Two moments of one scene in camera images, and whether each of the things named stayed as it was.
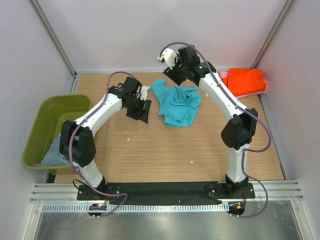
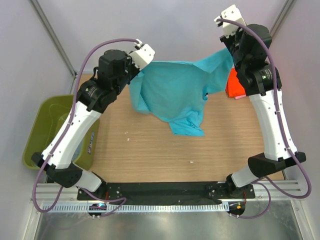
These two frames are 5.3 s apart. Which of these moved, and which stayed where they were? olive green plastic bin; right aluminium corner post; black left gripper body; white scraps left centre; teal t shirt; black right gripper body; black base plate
Moved: black right gripper body; teal t shirt; black left gripper body
Stayed: olive green plastic bin; right aluminium corner post; white scraps left centre; black base plate
